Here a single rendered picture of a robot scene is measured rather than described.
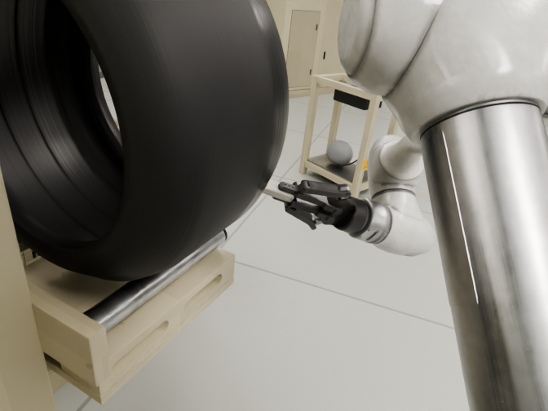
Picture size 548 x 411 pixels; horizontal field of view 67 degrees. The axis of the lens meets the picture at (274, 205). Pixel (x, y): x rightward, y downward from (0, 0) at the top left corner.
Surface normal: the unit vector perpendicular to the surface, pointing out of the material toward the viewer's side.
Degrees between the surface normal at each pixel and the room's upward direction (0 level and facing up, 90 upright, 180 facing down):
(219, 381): 0
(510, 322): 63
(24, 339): 90
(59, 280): 0
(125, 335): 0
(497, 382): 78
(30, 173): 47
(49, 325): 90
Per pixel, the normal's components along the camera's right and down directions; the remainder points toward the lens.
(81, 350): -0.48, 0.37
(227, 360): 0.11, -0.87
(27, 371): 0.87, 0.31
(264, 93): 0.87, 0.11
